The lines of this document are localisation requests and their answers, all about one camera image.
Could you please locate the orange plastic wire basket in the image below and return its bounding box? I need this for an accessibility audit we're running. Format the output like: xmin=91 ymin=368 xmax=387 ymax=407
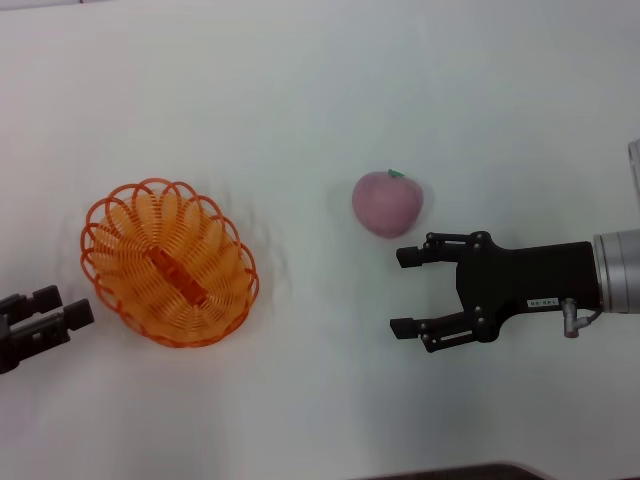
xmin=78 ymin=177 xmax=260 ymax=349

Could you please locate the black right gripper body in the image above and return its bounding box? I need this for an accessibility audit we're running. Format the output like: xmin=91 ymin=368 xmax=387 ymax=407
xmin=454 ymin=231 xmax=601 ymax=345

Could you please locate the silver right gripper cable connector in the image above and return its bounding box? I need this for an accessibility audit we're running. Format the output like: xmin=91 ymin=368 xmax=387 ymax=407
xmin=559 ymin=297 xmax=604 ymax=339

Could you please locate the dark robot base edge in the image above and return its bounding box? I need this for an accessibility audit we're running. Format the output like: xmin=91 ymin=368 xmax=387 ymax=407
xmin=344 ymin=460 xmax=556 ymax=480

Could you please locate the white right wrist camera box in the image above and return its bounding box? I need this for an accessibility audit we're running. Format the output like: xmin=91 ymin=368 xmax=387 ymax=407
xmin=627 ymin=139 xmax=640 ymax=201

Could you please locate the pink peach with green leaf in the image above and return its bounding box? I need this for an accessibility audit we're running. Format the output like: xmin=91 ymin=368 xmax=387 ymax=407
xmin=351 ymin=168 xmax=426 ymax=240

